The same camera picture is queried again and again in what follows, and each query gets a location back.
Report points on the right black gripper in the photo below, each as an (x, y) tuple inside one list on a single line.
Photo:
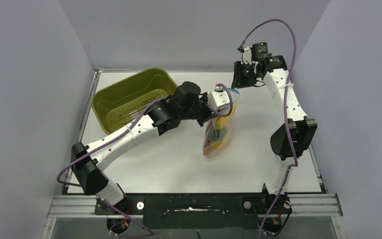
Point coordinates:
[(238, 81)]

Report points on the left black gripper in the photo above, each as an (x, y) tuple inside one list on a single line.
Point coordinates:
[(205, 99)]

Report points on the clear zip top bag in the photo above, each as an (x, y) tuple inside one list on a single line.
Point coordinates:
[(220, 133)]

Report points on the olive green plastic bin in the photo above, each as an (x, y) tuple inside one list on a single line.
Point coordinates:
[(120, 103)]

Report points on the yellow toy banana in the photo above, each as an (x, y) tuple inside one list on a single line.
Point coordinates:
[(221, 122)]

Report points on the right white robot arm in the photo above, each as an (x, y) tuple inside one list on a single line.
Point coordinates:
[(296, 130)]

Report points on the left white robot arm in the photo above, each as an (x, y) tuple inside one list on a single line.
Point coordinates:
[(186, 103)]

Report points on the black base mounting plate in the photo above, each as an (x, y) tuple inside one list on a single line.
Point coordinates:
[(160, 211)]

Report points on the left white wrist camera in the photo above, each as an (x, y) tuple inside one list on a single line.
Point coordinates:
[(218, 100)]

